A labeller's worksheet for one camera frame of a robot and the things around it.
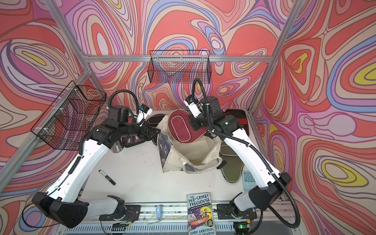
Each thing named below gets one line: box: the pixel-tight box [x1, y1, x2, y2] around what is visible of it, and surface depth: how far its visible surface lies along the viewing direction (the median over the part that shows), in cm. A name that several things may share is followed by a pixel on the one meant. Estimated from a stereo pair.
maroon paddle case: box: [167, 109, 208, 144], surface depth 74 cm
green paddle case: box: [218, 141, 245, 184], surface depth 88 cm
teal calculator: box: [242, 170, 258, 192], surface depth 84 cm
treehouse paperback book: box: [186, 191, 217, 235], surface depth 72 cm
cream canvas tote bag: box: [157, 115, 223, 174], surface depth 78 cm
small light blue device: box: [155, 204, 163, 221], surface depth 73 cm
